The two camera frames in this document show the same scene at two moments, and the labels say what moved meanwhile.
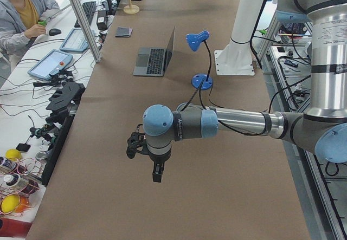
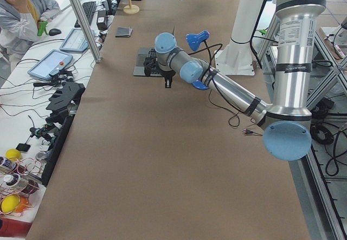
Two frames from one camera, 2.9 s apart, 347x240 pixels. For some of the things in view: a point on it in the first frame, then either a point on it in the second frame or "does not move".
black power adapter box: [102, 20] does not move
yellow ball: [13, 155] does not move
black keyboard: [89, 8] does not move
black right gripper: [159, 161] to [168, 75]
